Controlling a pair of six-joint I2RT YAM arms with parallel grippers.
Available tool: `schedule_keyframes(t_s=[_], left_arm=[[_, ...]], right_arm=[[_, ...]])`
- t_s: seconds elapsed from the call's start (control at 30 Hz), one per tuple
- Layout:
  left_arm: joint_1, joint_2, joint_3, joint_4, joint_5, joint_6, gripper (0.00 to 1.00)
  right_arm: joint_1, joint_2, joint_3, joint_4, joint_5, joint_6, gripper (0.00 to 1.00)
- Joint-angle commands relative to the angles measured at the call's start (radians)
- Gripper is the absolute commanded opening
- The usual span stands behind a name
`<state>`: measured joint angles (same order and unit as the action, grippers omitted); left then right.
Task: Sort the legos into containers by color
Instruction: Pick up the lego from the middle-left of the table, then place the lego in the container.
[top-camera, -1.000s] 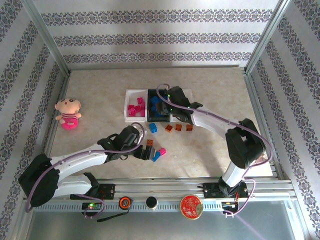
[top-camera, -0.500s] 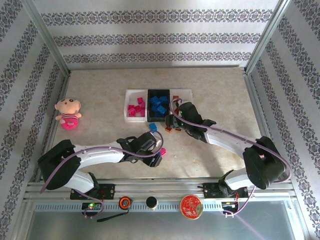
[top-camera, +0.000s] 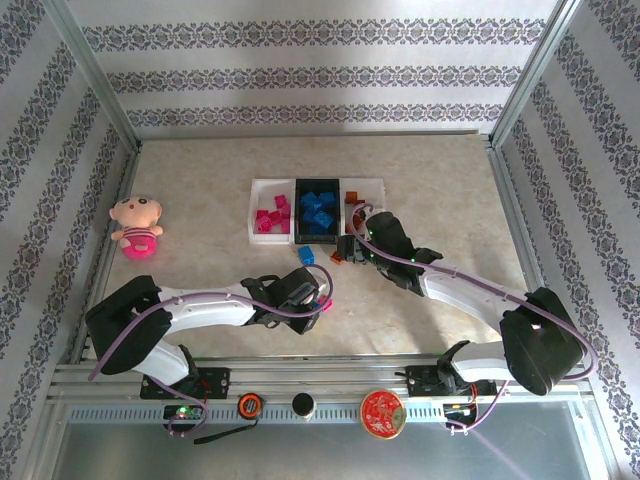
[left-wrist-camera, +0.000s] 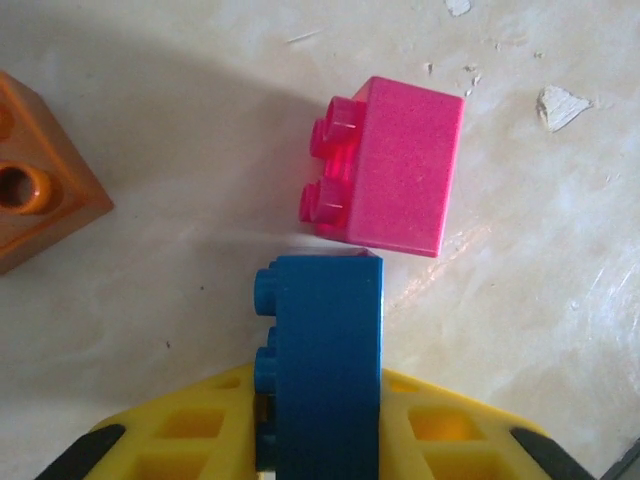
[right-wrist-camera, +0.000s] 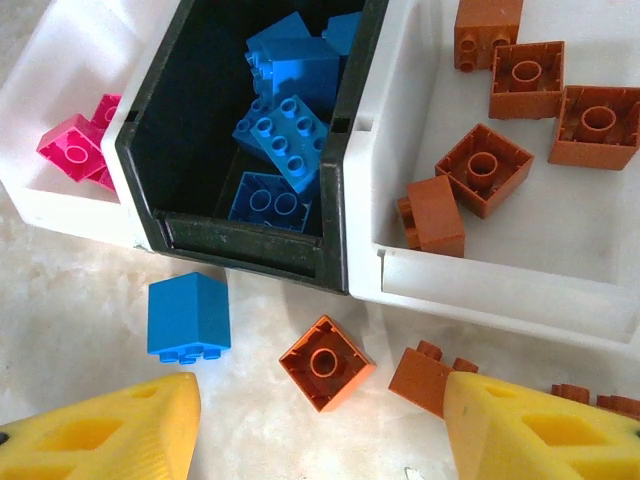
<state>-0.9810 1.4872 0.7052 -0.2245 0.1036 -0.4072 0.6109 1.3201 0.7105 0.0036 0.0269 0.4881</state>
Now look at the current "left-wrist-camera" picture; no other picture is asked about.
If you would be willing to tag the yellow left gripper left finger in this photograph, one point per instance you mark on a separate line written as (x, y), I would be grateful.
(190, 425)

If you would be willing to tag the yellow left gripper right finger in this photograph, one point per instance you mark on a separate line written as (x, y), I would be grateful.
(450, 425)

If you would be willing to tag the blue lego brick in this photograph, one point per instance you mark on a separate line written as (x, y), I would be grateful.
(325, 350)

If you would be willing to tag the pink lego brick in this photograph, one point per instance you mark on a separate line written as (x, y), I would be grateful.
(400, 170)

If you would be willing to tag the orange lego brick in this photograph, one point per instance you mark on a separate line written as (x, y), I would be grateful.
(45, 200)

